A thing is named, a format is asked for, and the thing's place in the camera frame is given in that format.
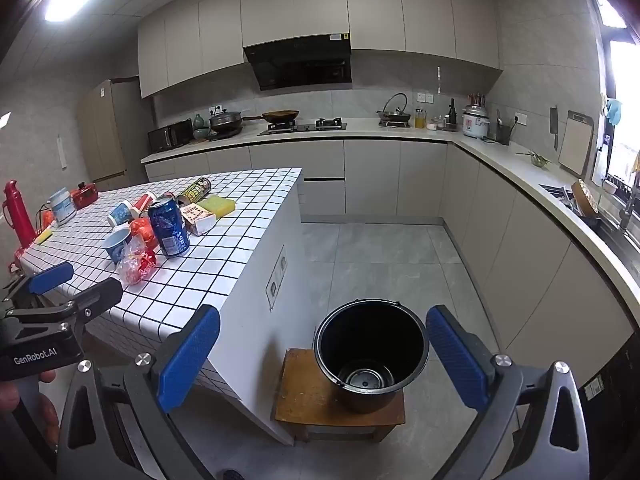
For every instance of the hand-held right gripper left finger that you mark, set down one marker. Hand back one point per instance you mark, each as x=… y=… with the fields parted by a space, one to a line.
x=190 y=355

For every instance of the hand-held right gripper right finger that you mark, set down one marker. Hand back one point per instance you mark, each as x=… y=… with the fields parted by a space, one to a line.
x=457 y=360

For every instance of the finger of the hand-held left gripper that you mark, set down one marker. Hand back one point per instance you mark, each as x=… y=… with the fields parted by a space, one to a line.
x=97 y=295
x=52 y=277

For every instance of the clear red plastic bag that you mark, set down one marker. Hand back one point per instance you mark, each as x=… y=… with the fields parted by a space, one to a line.
x=135 y=267

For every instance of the blue paper cup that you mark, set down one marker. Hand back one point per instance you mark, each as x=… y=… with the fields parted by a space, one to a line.
x=116 y=247
x=120 y=214

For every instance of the red snack packet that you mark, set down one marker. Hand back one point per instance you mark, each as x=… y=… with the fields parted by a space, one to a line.
x=142 y=232

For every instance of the black plastic bucket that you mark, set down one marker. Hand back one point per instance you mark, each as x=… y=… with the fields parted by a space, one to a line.
x=375 y=340

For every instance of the blue soda can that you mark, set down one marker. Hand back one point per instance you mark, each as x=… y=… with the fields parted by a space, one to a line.
x=167 y=230

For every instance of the red paper cup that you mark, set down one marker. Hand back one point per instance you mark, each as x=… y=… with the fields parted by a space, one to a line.
x=145 y=202

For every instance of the small cardboard box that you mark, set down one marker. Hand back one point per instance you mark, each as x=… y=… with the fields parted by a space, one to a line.
x=197 y=220

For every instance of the yellow black tin can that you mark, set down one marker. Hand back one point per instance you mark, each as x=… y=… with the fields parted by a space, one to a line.
x=194 y=191

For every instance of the large yellow green sponge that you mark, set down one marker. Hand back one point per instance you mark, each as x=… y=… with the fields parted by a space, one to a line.
x=217 y=205

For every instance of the person's left hand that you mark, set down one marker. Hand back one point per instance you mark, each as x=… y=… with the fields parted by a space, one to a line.
x=7 y=399

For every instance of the small yellow sponge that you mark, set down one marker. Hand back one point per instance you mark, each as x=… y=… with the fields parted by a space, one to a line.
x=44 y=236

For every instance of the small orange packet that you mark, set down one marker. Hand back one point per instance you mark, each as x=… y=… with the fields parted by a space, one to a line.
x=47 y=219

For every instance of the white kitchen island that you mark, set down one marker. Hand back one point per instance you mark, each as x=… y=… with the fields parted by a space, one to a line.
x=250 y=350

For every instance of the red thermos flask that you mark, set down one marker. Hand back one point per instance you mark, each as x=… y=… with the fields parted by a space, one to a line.
x=19 y=215

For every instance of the white blue round container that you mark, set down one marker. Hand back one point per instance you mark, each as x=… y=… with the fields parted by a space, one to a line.
x=62 y=206

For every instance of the small red appliance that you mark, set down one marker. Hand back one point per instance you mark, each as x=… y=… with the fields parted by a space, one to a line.
x=84 y=195

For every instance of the island power outlet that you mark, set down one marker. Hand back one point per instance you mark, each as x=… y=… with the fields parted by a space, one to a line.
x=275 y=285

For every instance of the low wooden stool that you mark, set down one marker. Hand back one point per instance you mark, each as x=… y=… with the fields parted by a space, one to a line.
x=300 y=395

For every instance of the beige refrigerator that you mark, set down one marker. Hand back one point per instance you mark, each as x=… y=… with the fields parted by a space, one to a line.
x=105 y=130

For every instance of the black built-in dishwasher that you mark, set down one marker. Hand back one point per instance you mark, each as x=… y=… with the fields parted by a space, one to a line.
x=610 y=400

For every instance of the black microwave oven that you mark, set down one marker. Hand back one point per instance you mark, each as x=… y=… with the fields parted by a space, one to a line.
x=170 y=136

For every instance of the squat green ceramic pot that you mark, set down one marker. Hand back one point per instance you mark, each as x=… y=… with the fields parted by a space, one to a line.
x=200 y=134

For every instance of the kitchen sink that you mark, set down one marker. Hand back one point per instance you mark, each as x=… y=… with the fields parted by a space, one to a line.
x=605 y=227

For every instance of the tall green ceramic vase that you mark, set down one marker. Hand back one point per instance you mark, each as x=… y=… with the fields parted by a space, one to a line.
x=198 y=121

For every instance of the round wooden board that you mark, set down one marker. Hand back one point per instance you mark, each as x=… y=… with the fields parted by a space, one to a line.
x=582 y=199

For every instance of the black induction cooker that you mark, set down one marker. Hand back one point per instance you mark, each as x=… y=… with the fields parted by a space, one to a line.
x=225 y=135

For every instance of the green plant in bowl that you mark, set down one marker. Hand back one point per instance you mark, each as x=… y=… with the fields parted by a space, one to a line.
x=538 y=160

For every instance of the black lidded pot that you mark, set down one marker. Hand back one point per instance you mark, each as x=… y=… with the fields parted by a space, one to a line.
x=225 y=121

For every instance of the steel sink faucet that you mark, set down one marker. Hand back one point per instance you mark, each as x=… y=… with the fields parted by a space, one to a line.
x=625 y=215

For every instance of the dark utensil holder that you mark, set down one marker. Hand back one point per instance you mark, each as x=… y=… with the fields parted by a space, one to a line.
x=503 y=134

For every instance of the white rice cooker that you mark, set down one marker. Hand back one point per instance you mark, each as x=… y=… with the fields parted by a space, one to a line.
x=475 y=122

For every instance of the beige cutting board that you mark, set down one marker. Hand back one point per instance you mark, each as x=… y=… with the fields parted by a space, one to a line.
x=575 y=145

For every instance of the dark glass bottle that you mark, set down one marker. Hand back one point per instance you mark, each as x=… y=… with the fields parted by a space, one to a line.
x=452 y=110

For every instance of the brown wok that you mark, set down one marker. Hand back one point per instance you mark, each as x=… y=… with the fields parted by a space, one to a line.
x=280 y=116

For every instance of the kitchen cleaver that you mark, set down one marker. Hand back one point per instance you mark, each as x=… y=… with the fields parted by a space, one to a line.
x=553 y=122

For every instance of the black gas stove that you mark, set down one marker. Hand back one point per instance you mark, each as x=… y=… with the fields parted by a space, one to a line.
x=310 y=127

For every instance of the chopsticks holder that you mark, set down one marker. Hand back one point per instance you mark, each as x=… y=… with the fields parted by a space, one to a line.
x=477 y=101

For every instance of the glass pan lid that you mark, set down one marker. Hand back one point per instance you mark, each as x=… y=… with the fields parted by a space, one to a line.
x=395 y=102

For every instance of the blue rubber glove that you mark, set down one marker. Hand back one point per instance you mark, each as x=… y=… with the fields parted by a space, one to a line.
x=613 y=111

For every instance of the kitchen window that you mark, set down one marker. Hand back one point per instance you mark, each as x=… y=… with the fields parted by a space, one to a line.
x=622 y=110

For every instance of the black range hood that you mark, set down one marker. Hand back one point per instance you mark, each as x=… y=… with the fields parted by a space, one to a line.
x=300 y=60

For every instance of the white wall panel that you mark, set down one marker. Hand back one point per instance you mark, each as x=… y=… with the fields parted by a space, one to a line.
x=62 y=152

